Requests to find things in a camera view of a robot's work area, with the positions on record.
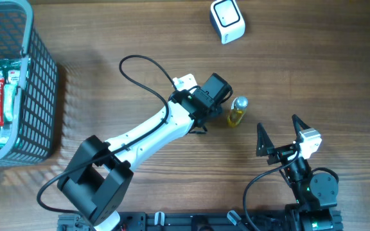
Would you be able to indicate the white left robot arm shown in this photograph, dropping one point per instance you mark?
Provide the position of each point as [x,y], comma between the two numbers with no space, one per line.
[101,171]

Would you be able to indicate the white barcode scanner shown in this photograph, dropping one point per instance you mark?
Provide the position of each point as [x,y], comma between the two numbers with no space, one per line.
[227,20]

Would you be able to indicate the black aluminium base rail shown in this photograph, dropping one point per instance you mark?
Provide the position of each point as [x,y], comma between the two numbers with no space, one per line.
[265,220]

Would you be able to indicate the dark grey plastic basket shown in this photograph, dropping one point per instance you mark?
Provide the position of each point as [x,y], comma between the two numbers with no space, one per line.
[32,133]

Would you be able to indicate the white wet wipe sachet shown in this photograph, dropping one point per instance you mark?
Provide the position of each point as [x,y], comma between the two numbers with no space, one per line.
[8,103]

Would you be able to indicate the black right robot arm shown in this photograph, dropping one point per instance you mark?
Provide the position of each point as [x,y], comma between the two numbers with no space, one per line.
[315,190]

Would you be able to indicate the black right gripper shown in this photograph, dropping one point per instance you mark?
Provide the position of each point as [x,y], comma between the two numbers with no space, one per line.
[264,145]

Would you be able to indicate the yellow oil bottle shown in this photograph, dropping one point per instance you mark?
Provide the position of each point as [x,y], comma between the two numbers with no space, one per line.
[237,111]

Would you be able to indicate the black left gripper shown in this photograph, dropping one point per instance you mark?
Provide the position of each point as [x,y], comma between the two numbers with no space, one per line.
[213,111]

